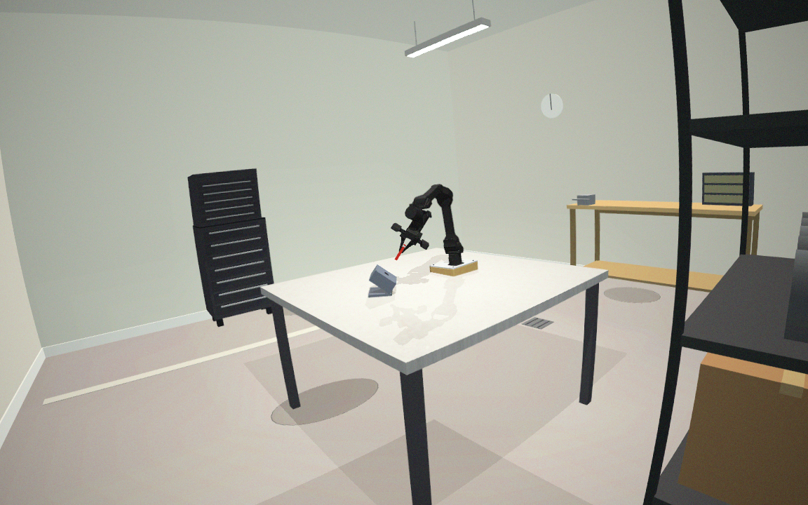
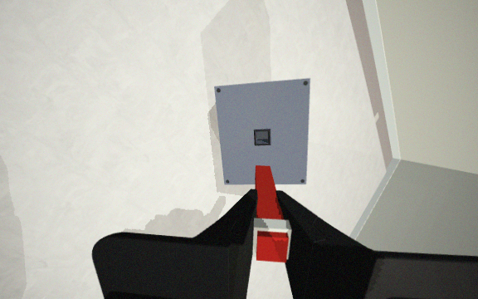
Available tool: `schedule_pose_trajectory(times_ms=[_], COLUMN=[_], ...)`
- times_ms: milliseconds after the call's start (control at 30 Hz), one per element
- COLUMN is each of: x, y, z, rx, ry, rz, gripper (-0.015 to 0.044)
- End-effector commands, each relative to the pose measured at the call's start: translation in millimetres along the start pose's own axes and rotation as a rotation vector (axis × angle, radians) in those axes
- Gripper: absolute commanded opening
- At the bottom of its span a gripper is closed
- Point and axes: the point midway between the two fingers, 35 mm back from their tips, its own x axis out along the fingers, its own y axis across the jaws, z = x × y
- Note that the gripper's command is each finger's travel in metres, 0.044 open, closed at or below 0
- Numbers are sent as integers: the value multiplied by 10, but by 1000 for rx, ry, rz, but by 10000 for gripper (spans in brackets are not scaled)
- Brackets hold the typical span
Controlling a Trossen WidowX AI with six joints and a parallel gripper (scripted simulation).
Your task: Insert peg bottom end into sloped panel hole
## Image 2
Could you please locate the grey metal panel with square hole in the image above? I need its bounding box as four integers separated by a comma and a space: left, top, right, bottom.
214, 78, 310, 184

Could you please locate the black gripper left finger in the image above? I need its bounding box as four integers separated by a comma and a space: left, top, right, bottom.
91, 189, 258, 299

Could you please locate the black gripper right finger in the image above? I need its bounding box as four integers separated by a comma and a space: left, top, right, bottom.
276, 190, 478, 299

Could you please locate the red square peg with white band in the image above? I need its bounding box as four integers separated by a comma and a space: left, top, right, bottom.
253, 165, 292, 263

